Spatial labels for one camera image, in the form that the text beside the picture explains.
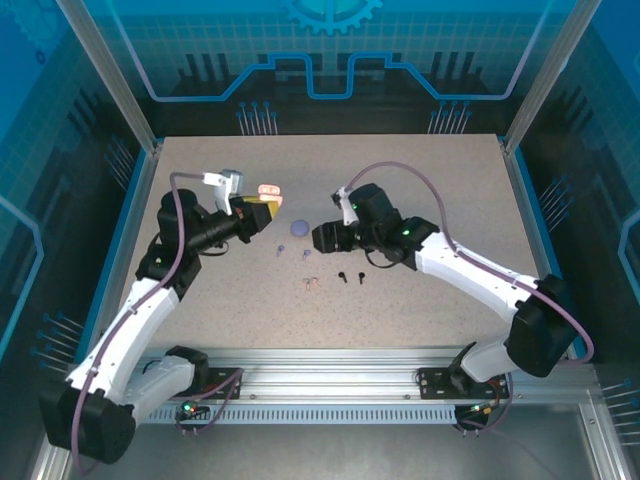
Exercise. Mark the pink earbud charging case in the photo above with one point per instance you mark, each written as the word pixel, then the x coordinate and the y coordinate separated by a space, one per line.
pixel 270 190

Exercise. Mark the purple earbud charging case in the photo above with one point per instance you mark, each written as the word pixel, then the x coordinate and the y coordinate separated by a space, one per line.
pixel 300 227

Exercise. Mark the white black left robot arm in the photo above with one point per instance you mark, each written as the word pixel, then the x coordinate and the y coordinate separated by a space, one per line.
pixel 125 320

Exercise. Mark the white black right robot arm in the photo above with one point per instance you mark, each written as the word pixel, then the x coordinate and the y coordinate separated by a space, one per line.
pixel 475 280

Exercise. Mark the blue table edge strip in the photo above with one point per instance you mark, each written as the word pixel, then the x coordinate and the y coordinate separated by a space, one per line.
pixel 129 200
pixel 534 200

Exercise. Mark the small LED connector board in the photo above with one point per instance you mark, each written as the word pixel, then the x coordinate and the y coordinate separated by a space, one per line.
pixel 479 410
pixel 189 408

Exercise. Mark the grey metal panel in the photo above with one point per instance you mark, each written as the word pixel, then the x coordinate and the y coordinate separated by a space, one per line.
pixel 325 455

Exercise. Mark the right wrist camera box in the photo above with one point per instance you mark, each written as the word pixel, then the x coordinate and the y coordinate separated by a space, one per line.
pixel 344 200

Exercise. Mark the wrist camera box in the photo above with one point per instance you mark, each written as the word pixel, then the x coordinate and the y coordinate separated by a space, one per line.
pixel 225 182
pixel 344 200

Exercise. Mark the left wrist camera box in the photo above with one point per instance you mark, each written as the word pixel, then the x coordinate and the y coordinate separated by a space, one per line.
pixel 225 182

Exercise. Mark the aluminium table side rail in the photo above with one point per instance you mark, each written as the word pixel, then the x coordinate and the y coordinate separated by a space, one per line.
pixel 520 190
pixel 144 190

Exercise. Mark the wide aluminium mounting rail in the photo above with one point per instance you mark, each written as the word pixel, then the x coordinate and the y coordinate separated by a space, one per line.
pixel 325 370

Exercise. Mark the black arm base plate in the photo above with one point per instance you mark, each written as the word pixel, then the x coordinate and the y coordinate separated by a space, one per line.
pixel 217 374
pixel 432 385

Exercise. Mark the aluminium frame post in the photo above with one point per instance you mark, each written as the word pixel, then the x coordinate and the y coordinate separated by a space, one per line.
pixel 115 75
pixel 552 75

